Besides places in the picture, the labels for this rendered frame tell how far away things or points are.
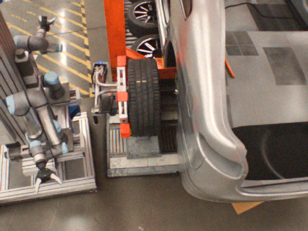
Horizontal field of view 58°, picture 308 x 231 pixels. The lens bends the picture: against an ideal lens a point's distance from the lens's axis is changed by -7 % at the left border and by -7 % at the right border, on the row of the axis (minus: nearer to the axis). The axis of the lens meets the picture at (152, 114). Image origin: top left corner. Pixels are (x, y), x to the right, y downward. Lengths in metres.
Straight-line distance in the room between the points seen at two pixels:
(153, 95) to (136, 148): 0.90
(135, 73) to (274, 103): 1.19
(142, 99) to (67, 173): 1.17
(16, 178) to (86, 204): 0.73
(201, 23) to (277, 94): 1.13
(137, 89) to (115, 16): 0.68
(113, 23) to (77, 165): 1.40
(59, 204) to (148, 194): 0.90
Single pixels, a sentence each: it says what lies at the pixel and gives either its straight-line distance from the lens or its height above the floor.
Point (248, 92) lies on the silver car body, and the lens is 2.55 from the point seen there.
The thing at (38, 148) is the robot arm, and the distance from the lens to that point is 1.93.
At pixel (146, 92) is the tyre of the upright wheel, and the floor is 1.13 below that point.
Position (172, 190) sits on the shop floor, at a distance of 3.05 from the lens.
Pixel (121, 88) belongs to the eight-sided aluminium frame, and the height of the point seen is 1.12.
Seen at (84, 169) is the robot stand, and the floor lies 0.23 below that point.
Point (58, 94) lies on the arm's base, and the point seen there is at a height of 0.87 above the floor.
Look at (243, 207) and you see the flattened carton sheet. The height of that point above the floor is 0.01.
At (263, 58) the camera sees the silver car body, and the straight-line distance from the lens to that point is 2.82.
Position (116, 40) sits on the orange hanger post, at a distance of 2.70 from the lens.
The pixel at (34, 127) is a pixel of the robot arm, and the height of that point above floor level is 1.14.
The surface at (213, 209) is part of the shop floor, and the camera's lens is 3.05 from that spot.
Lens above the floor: 2.85
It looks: 55 degrees down
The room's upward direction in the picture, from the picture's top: 3 degrees clockwise
